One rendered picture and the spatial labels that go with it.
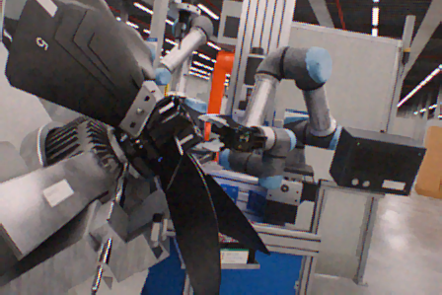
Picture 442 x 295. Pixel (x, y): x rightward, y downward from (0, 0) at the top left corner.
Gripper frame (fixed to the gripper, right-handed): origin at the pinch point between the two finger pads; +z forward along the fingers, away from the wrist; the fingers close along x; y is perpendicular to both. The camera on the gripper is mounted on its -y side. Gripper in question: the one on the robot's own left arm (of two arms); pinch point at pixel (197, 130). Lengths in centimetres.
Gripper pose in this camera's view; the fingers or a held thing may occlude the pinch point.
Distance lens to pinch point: 86.9
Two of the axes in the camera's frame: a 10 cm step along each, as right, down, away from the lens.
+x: -2.2, 9.6, 1.5
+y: 5.9, 2.6, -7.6
